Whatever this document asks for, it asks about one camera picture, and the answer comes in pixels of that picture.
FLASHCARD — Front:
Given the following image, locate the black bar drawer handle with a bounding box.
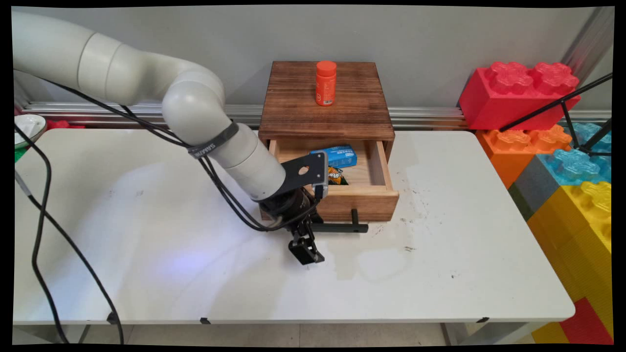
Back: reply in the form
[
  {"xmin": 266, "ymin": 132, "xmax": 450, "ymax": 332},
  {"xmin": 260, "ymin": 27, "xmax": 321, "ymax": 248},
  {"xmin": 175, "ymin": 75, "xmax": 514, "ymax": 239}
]
[{"xmin": 311, "ymin": 209, "xmax": 369, "ymax": 234}]

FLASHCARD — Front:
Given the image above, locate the white table leg frame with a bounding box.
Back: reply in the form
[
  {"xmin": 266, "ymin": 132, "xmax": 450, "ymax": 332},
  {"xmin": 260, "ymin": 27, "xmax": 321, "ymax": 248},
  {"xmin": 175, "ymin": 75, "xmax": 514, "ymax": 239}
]
[{"xmin": 439, "ymin": 322, "xmax": 551, "ymax": 346}]

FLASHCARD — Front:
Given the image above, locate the big red toy brick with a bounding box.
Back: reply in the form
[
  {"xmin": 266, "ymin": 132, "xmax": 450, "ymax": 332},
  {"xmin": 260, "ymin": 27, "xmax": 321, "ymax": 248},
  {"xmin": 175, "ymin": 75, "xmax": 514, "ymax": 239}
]
[{"xmin": 458, "ymin": 61, "xmax": 582, "ymax": 132}]

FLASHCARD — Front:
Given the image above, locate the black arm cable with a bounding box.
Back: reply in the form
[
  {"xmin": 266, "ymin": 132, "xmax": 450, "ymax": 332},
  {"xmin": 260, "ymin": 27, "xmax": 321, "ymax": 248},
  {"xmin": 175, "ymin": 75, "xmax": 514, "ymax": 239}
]
[
  {"xmin": 117, "ymin": 104, "xmax": 313, "ymax": 232},
  {"xmin": 15, "ymin": 68, "xmax": 318, "ymax": 232}
]

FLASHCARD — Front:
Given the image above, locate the orange plastic bottle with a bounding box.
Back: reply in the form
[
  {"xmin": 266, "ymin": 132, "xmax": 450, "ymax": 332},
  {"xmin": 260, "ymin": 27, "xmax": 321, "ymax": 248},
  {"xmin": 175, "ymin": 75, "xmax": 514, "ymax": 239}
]
[{"xmin": 315, "ymin": 60, "xmax": 338, "ymax": 107}]

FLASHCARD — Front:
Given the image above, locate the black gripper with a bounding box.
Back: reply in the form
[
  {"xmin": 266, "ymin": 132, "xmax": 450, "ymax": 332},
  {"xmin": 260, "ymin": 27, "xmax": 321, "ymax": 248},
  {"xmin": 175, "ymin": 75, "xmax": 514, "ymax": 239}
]
[{"xmin": 259, "ymin": 188, "xmax": 326, "ymax": 265}]

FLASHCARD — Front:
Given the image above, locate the orange toy brick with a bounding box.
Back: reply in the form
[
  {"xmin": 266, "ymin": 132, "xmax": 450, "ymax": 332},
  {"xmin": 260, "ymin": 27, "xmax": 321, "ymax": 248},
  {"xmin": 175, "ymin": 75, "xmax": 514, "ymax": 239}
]
[{"xmin": 475, "ymin": 124, "xmax": 573, "ymax": 189}]

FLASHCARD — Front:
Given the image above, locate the orange and black snack packet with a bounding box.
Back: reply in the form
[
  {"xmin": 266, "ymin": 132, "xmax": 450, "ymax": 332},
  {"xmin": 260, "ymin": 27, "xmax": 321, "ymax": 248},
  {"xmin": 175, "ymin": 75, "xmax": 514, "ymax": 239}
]
[{"xmin": 327, "ymin": 166, "xmax": 350, "ymax": 186}]

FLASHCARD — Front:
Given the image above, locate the black tripod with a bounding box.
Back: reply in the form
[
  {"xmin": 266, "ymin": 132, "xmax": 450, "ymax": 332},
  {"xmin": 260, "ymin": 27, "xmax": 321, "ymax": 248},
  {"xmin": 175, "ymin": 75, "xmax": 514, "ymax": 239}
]
[{"xmin": 498, "ymin": 72, "xmax": 613, "ymax": 158}]

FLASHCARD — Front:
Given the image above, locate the white bowl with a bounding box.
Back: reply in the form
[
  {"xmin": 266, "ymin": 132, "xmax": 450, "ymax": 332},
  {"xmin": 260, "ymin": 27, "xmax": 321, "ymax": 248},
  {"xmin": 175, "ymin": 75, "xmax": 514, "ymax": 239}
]
[{"xmin": 14, "ymin": 113, "xmax": 47, "ymax": 149}]

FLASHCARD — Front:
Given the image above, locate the blue packet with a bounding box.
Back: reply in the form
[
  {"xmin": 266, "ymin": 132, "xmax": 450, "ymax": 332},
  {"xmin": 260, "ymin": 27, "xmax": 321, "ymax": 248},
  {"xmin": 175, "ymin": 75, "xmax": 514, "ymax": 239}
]
[{"xmin": 309, "ymin": 145, "xmax": 358, "ymax": 169}]

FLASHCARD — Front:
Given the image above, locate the thick black cable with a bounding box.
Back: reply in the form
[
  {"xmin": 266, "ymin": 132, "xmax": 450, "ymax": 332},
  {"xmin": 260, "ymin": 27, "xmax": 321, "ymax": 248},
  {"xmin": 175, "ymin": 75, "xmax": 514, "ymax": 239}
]
[{"xmin": 14, "ymin": 123, "xmax": 69, "ymax": 344}]

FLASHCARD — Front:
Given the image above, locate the grey toy brick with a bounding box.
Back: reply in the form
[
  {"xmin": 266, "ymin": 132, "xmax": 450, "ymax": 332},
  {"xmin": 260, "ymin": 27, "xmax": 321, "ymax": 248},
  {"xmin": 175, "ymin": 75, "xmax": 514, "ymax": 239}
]
[{"xmin": 508, "ymin": 155, "xmax": 561, "ymax": 221}]

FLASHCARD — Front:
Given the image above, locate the small red toy brick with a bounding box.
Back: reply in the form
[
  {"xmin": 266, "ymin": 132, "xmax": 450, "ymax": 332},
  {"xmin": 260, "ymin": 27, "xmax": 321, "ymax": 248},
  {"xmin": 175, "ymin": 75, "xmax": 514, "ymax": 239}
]
[{"xmin": 559, "ymin": 297, "xmax": 614, "ymax": 346}]

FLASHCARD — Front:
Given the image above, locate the flat red object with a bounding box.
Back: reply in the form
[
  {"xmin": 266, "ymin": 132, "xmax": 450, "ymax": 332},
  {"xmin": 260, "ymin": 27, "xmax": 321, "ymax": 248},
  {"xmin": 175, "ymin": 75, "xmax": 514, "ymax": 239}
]
[{"xmin": 46, "ymin": 119, "xmax": 87, "ymax": 131}]

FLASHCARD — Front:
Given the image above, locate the yellow toy brick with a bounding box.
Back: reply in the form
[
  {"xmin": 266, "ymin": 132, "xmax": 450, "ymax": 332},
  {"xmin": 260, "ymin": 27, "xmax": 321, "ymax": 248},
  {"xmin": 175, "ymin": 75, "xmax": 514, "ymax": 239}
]
[{"xmin": 527, "ymin": 180, "xmax": 613, "ymax": 339}]

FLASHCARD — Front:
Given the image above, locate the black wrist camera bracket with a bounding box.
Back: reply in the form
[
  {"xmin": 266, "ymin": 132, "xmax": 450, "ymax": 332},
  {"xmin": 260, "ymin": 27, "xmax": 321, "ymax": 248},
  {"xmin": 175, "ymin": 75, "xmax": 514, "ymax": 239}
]
[{"xmin": 280, "ymin": 151, "xmax": 330, "ymax": 199}]

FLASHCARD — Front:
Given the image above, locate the aluminium rail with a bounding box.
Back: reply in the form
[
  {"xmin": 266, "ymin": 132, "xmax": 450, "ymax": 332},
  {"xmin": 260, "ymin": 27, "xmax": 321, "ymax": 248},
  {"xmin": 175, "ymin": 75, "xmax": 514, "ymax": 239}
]
[{"xmin": 22, "ymin": 101, "xmax": 613, "ymax": 131}]

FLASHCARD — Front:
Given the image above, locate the dark wooden cabinet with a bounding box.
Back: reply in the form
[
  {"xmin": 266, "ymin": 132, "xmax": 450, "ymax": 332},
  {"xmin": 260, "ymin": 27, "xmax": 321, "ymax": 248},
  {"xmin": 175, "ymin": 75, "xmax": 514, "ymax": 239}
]
[{"xmin": 258, "ymin": 61, "xmax": 396, "ymax": 223}]

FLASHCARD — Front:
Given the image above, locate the wooden drawer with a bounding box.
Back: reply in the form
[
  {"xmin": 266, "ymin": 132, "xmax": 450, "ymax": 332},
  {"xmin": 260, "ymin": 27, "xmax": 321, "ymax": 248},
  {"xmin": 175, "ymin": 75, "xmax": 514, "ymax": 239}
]
[{"xmin": 268, "ymin": 139, "xmax": 400, "ymax": 223}]

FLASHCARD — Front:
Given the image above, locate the translucent blue toy brick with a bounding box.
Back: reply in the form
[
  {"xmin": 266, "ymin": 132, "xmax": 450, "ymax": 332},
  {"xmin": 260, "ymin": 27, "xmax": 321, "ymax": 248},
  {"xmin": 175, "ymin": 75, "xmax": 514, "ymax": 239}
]
[{"xmin": 538, "ymin": 122, "xmax": 613, "ymax": 184}]

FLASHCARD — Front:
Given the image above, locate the black strap with white print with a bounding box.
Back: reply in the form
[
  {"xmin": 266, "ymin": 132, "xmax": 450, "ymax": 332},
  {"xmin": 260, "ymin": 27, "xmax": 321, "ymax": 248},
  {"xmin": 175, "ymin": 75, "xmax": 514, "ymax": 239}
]
[{"xmin": 187, "ymin": 122, "xmax": 240, "ymax": 160}]

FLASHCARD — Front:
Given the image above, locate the slanted aluminium profile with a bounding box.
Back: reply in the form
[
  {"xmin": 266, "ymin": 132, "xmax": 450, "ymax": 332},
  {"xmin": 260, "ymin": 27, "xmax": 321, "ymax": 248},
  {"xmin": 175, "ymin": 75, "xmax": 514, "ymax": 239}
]
[{"xmin": 561, "ymin": 7, "xmax": 615, "ymax": 80}]

